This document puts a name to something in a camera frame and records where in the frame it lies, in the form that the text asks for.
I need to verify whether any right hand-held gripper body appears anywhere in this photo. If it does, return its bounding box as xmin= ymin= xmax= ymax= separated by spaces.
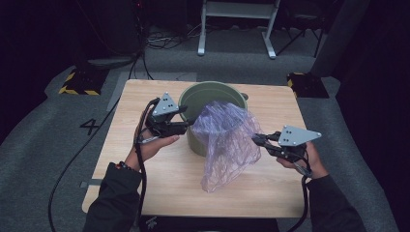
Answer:
xmin=269 ymin=125 xmax=322 ymax=163

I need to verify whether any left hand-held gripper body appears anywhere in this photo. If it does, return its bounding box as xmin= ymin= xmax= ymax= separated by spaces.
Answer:
xmin=146 ymin=92 xmax=180 ymax=138

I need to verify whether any green round bin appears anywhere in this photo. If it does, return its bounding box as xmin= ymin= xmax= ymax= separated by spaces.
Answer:
xmin=178 ymin=80 xmax=249 ymax=158

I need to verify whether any purple plastic bag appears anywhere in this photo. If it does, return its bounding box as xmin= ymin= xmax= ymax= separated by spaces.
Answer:
xmin=190 ymin=101 xmax=264 ymax=193

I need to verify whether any person's right hand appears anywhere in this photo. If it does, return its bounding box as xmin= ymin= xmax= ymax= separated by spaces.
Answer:
xmin=276 ymin=140 xmax=330 ymax=180

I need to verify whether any person's left hand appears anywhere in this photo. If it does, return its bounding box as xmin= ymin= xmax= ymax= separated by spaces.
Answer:
xmin=125 ymin=110 xmax=181 ymax=172

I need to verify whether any black yellow striped base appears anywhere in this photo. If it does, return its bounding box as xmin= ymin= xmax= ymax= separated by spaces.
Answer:
xmin=58 ymin=67 xmax=109 ymax=96
xmin=286 ymin=72 xmax=330 ymax=100

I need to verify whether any dark cloth with white print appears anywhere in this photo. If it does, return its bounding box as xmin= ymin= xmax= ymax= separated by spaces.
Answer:
xmin=139 ymin=215 xmax=279 ymax=232

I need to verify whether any black tripod stand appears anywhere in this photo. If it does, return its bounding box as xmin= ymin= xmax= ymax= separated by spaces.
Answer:
xmin=277 ymin=13 xmax=327 ymax=59

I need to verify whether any grey column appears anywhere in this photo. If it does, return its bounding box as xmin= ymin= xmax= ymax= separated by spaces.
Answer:
xmin=310 ymin=0 xmax=371 ymax=78

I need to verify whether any right hand-held gripper cable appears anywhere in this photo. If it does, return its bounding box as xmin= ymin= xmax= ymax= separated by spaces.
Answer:
xmin=286 ymin=160 xmax=314 ymax=232

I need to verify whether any hand-held gripper cable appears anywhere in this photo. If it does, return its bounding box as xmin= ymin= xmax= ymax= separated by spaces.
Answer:
xmin=286 ymin=160 xmax=314 ymax=232
xmin=133 ymin=98 xmax=161 ymax=232

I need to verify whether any left hand-held gripper cable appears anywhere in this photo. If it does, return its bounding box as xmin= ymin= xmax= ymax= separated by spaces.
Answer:
xmin=133 ymin=98 xmax=161 ymax=232

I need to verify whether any bundle of floor cables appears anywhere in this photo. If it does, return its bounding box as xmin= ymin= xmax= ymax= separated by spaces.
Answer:
xmin=144 ymin=23 xmax=204 ymax=49

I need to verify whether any beaded bracelet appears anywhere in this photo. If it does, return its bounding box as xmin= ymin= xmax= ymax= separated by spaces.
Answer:
xmin=117 ymin=160 xmax=134 ymax=172

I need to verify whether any long black floor cable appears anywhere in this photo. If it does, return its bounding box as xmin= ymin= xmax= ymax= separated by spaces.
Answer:
xmin=47 ymin=98 xmax=121 ymax=232

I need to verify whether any white metal table frame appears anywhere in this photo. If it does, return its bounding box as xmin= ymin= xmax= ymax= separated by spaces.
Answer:
xmin=197 ymin=0 xmax=281 ymax=60

